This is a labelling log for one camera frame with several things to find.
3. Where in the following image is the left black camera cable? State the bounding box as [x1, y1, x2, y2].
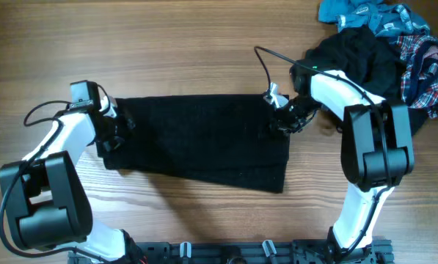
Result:
[0, 84, 113, 261]

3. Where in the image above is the right black camera cable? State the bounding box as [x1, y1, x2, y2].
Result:
[253, 45, 394, 257]

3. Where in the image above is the black knit sweater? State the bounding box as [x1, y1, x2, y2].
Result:
[97, 95, 290, 193]

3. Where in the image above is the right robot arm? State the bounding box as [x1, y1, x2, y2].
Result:
[264, 62, 415, 263]

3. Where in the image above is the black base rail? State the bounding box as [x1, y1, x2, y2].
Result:
[67, 238, 394, 264]

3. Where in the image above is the black garment underneath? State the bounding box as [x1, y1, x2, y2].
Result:
[301, 24, 431, 136]

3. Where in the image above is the blue patterned garment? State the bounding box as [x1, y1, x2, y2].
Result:
[318, 0, 431, 37]

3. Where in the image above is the black camera cable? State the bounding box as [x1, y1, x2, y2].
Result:
[253, 45, 394, 257]
[0, 84, 113, 261]

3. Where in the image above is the red plaid shirt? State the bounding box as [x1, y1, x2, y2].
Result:
[389, 35, 438, 119]

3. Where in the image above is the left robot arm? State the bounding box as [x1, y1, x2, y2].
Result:
[0, 81, 148, 263]

